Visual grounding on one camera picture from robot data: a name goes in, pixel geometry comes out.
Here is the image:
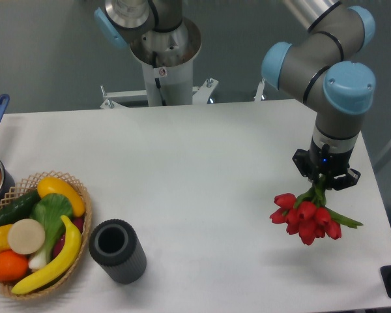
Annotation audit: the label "red tulip bouquet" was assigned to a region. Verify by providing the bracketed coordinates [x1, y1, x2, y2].
[269, 175, 363, 246]

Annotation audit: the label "yellow banana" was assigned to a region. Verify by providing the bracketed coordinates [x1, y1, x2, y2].
[11, 215, 81, 295]

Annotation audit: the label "green bok choy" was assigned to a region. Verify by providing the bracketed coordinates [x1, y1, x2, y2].
[29, 193, 73, 271]

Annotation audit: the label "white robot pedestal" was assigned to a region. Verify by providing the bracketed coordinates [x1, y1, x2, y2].
[96, 14, 219, 107]

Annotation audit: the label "beige round disc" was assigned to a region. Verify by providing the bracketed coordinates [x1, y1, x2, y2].
[7, 218, 45, 255]

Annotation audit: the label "green cucumber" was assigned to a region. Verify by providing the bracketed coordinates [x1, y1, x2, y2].
[0, 189, 40, 226]

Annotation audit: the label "orange fruit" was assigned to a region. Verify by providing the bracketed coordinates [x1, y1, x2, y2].
[0, 250, 28, 282]

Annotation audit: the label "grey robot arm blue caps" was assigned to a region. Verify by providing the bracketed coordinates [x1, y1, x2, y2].
[94, 1, 376, 190]

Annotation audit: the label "dark red vegetable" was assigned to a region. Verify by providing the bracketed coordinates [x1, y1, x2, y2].
[52, 216, 84, 259]

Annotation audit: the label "dark grey ribbed vase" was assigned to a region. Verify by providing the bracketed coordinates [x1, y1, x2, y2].
[89, 219, 147, 284]

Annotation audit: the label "woven wicker basket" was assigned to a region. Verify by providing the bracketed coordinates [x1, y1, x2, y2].
[0, 171, 92, 301]

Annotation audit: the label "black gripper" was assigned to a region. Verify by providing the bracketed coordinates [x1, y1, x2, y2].
[292, 140, 361, 191]

